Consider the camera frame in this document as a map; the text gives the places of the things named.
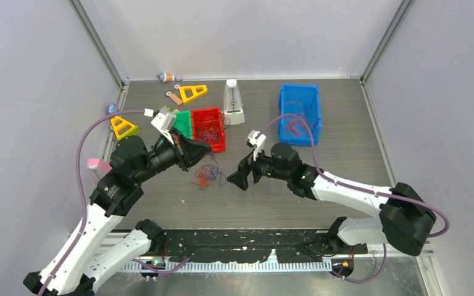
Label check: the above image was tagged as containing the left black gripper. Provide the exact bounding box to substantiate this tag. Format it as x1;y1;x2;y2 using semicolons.
134;126;213;184

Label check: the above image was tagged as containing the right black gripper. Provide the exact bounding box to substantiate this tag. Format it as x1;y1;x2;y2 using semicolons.
228;144;291;191

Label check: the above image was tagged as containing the red plastic bin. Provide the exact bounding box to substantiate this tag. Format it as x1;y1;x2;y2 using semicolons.
191;107;227;152

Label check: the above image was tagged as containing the green plastic bin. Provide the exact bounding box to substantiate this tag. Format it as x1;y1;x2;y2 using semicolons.
173;110;193;139

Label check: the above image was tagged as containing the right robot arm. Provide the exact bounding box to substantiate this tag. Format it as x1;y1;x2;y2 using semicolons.
227;142;436;256

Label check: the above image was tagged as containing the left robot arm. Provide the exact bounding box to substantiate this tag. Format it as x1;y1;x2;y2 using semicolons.
23;129;212;295

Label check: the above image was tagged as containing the tan wooden strip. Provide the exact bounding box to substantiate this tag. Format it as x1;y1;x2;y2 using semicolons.
165;91;183;105

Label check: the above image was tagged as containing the yellow triangle toy rear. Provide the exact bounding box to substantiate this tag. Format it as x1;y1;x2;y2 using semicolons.
179;84;209;104

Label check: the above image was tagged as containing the yellow triangle toy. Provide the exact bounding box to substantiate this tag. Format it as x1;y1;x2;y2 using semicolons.
110;116;140;141
179;84;209;104

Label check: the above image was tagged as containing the white metronome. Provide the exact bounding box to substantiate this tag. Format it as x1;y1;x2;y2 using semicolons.
222;79;245;125

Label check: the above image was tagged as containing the yellow triangle toy left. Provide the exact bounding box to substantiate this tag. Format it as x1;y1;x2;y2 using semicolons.
110;116;140;141

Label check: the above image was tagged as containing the small figurine toy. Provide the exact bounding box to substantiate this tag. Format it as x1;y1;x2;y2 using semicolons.
156;72;176;83

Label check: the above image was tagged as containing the pink metronome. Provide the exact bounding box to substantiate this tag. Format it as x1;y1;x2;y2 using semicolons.
86;158;112;181

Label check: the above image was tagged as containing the purple round toy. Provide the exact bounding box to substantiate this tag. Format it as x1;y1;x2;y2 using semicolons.
106;104;119;115

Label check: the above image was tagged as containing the blue plastic bin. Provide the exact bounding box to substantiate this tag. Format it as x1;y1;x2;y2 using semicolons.
278;83;322;146

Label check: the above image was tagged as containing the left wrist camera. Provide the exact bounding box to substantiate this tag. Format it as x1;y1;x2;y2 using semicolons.
144;109;176;145

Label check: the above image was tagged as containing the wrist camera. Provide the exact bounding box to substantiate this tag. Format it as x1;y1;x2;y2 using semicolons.
247;130;267;161
144;109;176;145

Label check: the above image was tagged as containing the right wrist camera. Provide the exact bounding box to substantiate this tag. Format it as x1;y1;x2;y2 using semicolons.
247;130;267;161

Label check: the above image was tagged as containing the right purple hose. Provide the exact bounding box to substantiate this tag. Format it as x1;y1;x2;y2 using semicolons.
261;113;451;284

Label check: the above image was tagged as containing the purple hose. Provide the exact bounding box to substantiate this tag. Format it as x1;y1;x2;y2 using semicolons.
261;113;451;284
36;109;195;296

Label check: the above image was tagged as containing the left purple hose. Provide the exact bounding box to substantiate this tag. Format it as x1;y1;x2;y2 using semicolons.
36;109;195;296

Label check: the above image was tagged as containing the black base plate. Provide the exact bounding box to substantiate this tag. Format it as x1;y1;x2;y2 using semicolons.
143;229;368;263

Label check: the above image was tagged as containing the aluminium rail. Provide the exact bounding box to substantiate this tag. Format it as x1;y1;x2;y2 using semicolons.
62;232;434;274

